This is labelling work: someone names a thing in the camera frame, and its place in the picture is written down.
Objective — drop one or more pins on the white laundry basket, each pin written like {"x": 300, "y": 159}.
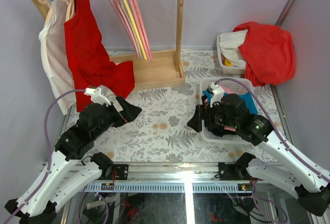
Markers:
{"x": 237, "y": 89}

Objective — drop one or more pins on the dark navy garment in basket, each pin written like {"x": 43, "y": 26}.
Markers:
{"x": 216, "y": 132}

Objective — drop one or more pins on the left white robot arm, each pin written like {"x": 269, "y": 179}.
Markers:
{"x": 48, "y": 194}

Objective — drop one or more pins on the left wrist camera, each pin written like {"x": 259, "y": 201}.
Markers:
{"x": 99, "y": 95}

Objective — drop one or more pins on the white garment in rear basket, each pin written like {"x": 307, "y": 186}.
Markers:
{"x": 229, "y": 46}

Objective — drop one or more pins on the light wooden hanger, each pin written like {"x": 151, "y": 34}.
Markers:
{"x": 70, "y": 9}

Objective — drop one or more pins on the white t shirt on hanger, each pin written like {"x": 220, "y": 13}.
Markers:
{"x": 53, "y": 51}

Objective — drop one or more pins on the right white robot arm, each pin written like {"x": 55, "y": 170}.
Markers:
{"x": 302, "y": 178}

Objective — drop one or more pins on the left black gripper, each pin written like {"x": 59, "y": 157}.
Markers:
{"x": 131, "y": 113}

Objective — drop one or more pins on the red garment on rear basket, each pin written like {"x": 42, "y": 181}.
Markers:
{"x": 268, "y": 52}

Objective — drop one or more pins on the yellow hanger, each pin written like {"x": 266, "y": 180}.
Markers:
{"x": 134, "y": 25}

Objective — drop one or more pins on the aluminium rail frame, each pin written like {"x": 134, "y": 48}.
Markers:
{"x": 143, "y": 177}

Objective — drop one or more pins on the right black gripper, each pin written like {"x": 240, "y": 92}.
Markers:
{"x": 196, "y": 122}

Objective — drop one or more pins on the wooden clothes rack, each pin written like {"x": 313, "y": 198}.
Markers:
{"x": 166, "y": 70}

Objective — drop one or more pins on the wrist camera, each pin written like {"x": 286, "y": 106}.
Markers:
{"x": 99, "y": 95}
{"x": 217, "y": 92}

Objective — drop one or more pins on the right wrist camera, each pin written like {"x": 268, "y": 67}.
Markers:
{"x": 217, "y": 92}

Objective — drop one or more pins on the floral table cloth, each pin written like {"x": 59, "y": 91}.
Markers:
{"x": 160, "y": 133}

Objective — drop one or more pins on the rear white basket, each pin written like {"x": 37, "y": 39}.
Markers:
{"x": 228, "y": 70}

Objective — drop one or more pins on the pink hanger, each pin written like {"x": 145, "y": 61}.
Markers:
{"x": 123, "y": 23}
{"x": 141, "y": 30}

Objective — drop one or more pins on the red t shirt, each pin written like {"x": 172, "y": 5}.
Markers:
{"x": 88, "y": 60}

